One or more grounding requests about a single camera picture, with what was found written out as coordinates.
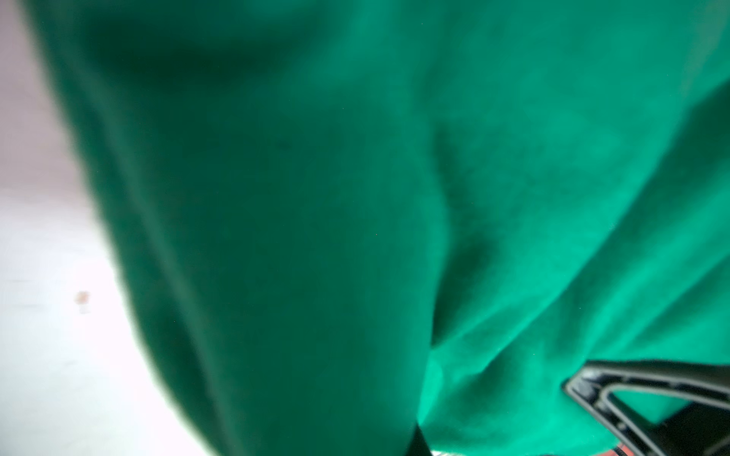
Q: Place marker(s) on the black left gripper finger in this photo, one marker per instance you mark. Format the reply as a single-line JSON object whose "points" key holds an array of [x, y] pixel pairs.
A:
{"points": [[657, 407]]}

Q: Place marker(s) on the green t shirt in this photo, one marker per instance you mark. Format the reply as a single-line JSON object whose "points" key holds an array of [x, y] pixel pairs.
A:
{"points": [[344, 225]]}

